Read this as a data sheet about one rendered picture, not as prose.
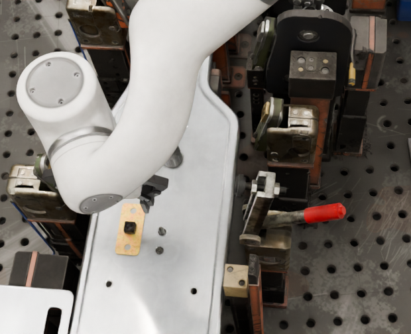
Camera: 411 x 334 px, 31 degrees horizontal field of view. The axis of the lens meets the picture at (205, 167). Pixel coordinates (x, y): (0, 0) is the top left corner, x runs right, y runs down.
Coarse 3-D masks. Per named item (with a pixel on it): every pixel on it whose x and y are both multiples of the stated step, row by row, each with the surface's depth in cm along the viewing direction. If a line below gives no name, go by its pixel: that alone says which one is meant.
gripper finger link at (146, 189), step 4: (144, 188) 100; (148, 188) 99; (144, 192) 99; (148, 192) 98; (152, 192) 98; (156, 192) 98; (160, 192) 98; (152, 196) 99; (140, 200) 100; (152, 200) 102; (144, 204) 100; (148, 204) 102; (152, 204) 102; (144, 208) 101; (148, 208) 103; (144, 212) 103; (148, 212) 103
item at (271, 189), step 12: (240, 180) 93; (264, 180) 94; (240, 192) 93; (252, 192) 94; (264, 192) 93; (276, 192) 94; (252, 204) 102; (264, 204) 94; (252, 216) 99; (264, 216) 98; (252, 228) 103
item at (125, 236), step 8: (128, 208) 116; (136, 208) 116; (128, 216) 116; (136, 216) 115; (144, 216) 115; (120, 224) 115; (128, 224) 114; (136, 224) 115; (120, 232) 115; (128, 232) 114; (136, 232) 114; (120, 240) 114; (128, 240) 114; (136, 240) 114; (120, 248) 114; (136, 248) 113
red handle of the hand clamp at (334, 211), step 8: (312, 208) 100; (320, 208) 99; (328, 208) 98; (336, 208) 98; (344, 208) 98; (272, 216) 104; (280, 216) 103; (288, 216) 103; (296, 216) 102; (304, 216) 100; (312, 216) 100; (320, 216) 99; (328, 216) 98; (336, 216) 98; (264, 224) 105; (272, 224) 104; (280, 224) 103; (288, 224) 103
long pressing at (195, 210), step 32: (192, 128) 122; (224, 128) 121; (192, 160) 119; (224, 160) 119; (192, 192) 117; (224, 192) 116; (96, 224) 116; (160, 224) 115; (192, 224) 114; (224, 224) 114; (96, 256) 114; (128, 256) 113; (160, 256) 113; (192, 256) 112; (224, 256) 112; (96, 288) 111; (128, 288) 111; (160, 288) 111; (96, 320) 109; (128, 320) 109; (160, 320) 109; (192, 320) 108
